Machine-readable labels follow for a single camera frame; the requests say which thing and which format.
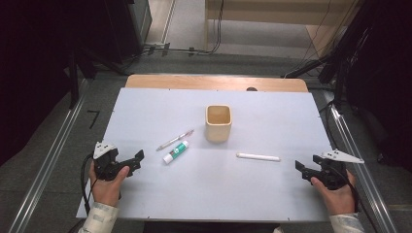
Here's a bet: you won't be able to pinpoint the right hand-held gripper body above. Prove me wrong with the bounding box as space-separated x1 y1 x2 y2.
310 149 365 191

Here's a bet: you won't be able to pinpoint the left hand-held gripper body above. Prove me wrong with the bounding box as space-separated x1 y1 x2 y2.
92 140 137 183

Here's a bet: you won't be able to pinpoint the white green glue stick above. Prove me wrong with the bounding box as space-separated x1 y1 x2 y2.
161 140 189 165

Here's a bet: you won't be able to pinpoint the clear pen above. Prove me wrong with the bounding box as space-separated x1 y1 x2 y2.
155 129 195 152

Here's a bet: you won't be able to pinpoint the white stick pen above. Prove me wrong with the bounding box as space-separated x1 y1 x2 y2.
235 152 282 162

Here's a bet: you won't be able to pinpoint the cream ceramic cup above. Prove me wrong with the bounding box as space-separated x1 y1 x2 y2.
204 104 233 144

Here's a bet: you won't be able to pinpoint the person's right hand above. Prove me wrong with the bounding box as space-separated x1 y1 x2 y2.
310 169 357 216

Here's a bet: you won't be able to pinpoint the person's left hand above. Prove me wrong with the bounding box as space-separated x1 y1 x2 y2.
88 160 130 208

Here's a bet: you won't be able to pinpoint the white board sheet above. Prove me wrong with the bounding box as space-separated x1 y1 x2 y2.
76 86 334 223

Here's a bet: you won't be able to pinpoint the black metal stand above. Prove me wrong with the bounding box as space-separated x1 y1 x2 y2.
66 48 127 110

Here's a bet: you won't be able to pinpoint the wooden table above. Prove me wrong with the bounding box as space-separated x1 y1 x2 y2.
124 74 309 93

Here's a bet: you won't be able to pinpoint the person's dark clothing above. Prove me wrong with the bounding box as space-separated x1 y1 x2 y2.
144 221 281 233

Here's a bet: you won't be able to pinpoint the black curtain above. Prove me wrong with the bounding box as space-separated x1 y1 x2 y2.
0 0 108 166

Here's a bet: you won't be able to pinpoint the black cabinet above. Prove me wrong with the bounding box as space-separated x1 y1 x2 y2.
103 0 154 64

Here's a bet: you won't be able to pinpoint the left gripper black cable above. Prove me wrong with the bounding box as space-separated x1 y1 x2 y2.
80 153 98 216

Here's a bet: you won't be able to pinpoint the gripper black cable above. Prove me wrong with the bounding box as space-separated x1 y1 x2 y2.
80 153 98 216
333 166 380 233

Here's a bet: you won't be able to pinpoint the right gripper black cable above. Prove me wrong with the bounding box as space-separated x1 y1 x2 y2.
333 166 380 233

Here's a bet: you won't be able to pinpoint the metal floor rail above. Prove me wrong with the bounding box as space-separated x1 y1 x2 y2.
8 79 90 233
322 90 399 233

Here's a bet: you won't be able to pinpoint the black floor cable with clips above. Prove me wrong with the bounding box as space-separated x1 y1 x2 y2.
144 42 212 58

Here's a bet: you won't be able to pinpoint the black hanging cables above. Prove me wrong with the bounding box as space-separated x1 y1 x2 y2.
207 0 225 54

